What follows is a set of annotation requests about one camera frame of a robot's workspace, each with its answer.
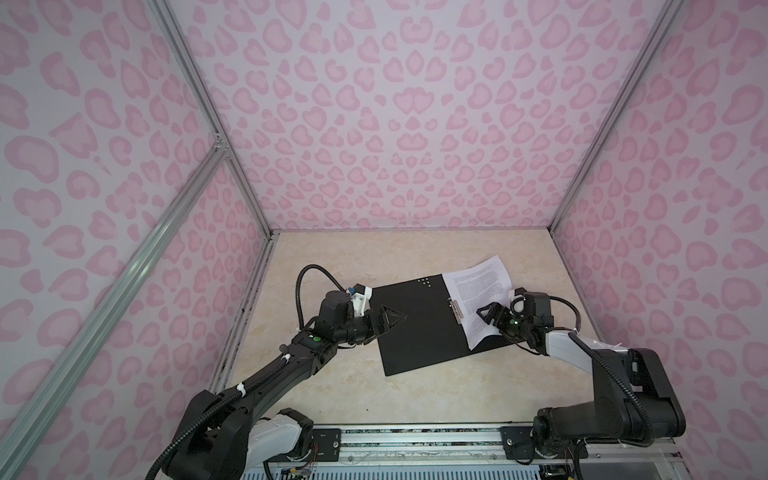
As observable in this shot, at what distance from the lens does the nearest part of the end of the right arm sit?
70 cm

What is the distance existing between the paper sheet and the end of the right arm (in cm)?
3

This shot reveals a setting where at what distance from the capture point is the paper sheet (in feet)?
3.02
